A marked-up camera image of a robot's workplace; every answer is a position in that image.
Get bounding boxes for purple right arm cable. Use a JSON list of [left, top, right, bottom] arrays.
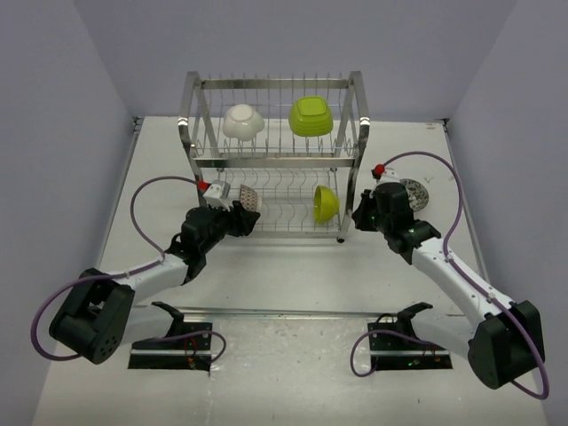
[[381, 151, 551, 400]]

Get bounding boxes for white scalloped bowl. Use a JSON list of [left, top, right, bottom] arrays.
[[222, 104, 264, 142]]

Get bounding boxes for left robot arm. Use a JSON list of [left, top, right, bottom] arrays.
[[49, 201, 261, 365]]

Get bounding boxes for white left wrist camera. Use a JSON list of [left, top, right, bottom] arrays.
[[202, 180, 231, 210]]

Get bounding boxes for green round bowl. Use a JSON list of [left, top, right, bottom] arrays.
[[313, 185, 340, 224]]

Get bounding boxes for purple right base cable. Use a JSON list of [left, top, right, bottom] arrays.
[[349, 330, 445, 378]]

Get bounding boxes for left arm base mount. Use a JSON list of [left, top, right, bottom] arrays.
[[128, 302, 213, 373]]

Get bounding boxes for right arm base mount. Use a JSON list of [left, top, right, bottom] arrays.
[[367, 302, 453, 372]]

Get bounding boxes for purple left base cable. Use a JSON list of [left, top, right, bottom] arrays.
[[177, 330, 228, 365]]

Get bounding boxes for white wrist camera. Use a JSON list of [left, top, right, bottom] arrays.
[[371, 164, 400, 185], [202, 180, 231, 210]]

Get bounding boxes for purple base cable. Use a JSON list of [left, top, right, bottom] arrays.
[[177, 330, 228, 365], [349, 330, 445, 378]]

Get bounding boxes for green square bowl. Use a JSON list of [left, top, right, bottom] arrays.
[[288, 96, 334, 138]]

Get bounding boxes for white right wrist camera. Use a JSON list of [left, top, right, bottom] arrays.
[[371, 164, 400, 185]]

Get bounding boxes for stainless steel dish rack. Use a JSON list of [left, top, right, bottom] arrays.
[[177, 71, 370, 242]]

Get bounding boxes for brown patterned bowl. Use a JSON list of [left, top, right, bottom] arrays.
[[239, 185, 262, 213]]

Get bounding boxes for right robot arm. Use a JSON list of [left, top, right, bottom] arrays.
[[352, 181, 549, 399]]

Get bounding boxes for aluminium table rail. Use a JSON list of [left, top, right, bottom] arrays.
[[177, 307, 396, 321]]

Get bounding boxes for pink floral bowl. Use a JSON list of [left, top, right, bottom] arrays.
[[400, 178, 430, 212]]

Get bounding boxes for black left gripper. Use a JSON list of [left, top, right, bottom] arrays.
[[200, 200, 259, 254]]

